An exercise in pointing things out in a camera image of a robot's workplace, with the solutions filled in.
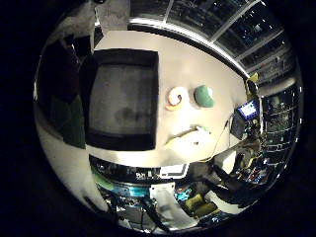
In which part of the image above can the yellow green chair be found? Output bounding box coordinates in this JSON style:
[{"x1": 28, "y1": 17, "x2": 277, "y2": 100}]
[{"x1": 183, "y1": 193, "x2": 219, "y2": 217}]

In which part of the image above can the laptop with blue screen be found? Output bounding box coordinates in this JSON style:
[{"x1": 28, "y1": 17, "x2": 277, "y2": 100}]
[{"x1": 230, "y1": 98, "x2": 262, "y2": 139}]

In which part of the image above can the white framed screen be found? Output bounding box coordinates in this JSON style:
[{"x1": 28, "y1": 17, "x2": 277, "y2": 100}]
[{"x1": 159, "y1": 163, "x2": 190, "y2": 181}]

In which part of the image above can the person in dark clothes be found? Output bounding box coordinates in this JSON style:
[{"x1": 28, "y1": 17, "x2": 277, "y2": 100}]
[{"x1": 203, "y1": 157, "x2": 262, "y2": 206}]

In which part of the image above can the thin yellow cable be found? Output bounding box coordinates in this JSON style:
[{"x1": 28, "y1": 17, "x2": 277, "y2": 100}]
[{"x1": 199, "y1": 113, "x2": 235, "y2": 162}]

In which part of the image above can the orange and white shrimp toy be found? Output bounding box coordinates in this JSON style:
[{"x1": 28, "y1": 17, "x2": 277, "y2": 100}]
[{"x1": 165, "y1": 85, "x2": 191, "y2": 113}]

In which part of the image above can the black rectangular container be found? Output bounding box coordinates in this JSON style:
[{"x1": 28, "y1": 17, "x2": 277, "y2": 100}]
[{"x1": 79, "y1": 47, "x2": 160, "y2": 152}]

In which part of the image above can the green knitted avocado toy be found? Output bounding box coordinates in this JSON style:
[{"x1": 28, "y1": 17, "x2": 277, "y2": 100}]
[{"x1": 194, "y1": 84, "x2": 216, "y2": 109}]

